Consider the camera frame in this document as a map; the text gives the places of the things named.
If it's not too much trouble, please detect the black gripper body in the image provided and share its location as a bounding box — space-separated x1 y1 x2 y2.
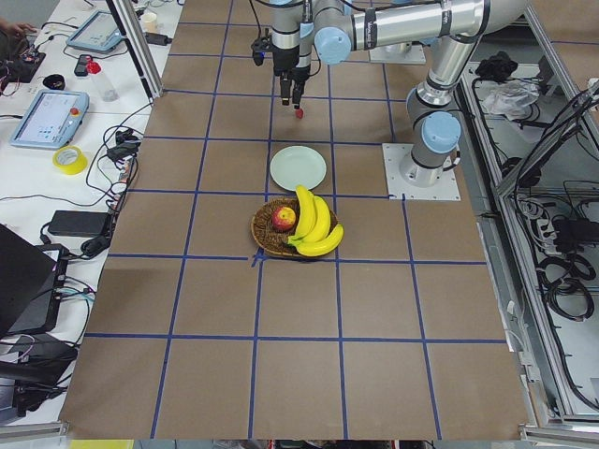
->
271 31 300 77
294 21 315 83

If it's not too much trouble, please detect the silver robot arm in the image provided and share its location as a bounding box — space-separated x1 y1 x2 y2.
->
272 1 527 187
270 1 311 110

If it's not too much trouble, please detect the light green plate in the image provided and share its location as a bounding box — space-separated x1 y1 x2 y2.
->
270 145 327 191

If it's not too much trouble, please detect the red yellow apple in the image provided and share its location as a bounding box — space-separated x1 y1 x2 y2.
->
271 206 297 232

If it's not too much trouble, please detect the paper cup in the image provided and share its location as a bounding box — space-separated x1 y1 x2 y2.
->
140 11 158 33

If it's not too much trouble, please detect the yellow banana bunch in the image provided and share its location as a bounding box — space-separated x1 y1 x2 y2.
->
287 185 344 257

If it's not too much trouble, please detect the brown wicker basket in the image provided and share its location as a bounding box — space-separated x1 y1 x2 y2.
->
250 197 340 258

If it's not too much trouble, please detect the clear plastic bottle red cap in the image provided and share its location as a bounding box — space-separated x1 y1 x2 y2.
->
86 60 119 102

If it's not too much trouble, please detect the blue teach pendant far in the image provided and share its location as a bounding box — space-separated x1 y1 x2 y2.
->
66 10 123 53

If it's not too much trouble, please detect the blue teach pendant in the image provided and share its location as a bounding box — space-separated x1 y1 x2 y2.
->
9 90 90 150
66 10 123 53

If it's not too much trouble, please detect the yellow tape roll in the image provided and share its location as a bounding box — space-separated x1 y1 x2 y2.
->
52 145 88 176

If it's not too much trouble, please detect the blue teach pendant near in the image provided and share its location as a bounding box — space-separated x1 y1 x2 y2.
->
9 90 90 150

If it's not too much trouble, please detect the black power adapter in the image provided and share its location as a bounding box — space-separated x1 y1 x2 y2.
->
48 210 110 237

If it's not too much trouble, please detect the black laptop computer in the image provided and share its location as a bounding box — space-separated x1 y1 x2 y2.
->
1 225 67 337

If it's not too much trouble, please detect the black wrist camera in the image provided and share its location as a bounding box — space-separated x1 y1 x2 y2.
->
251 36 273 66

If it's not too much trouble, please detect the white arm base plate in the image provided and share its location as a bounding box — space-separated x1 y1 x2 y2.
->
382 143 460 201

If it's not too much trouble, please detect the aluminium frame post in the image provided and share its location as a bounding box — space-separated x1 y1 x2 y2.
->
106 0 163 102

